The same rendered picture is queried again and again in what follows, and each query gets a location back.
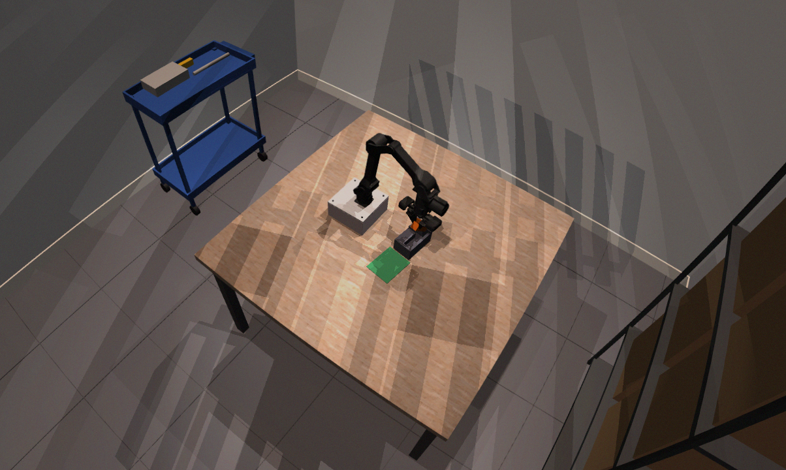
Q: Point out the orange l-shaped part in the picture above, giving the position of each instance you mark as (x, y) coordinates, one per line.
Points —
(415, 226)

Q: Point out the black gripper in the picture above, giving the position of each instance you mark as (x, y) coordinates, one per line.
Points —
(414, 211)

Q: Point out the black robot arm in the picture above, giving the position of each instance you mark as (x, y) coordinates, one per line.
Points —
(423, 181)

